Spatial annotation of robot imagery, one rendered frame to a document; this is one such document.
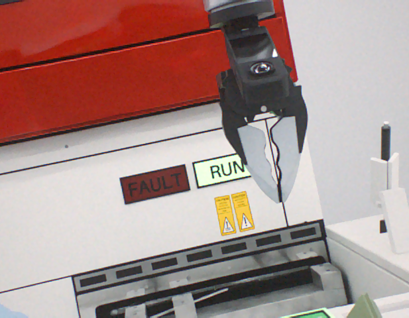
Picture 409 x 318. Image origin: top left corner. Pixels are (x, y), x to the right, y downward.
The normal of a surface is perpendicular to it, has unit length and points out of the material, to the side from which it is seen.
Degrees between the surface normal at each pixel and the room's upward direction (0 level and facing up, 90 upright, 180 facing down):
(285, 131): 90
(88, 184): 90
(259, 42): 32
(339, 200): 90
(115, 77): 90
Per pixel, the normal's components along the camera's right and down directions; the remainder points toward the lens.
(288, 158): 0.07, 0.04
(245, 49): -0.14, -0.81
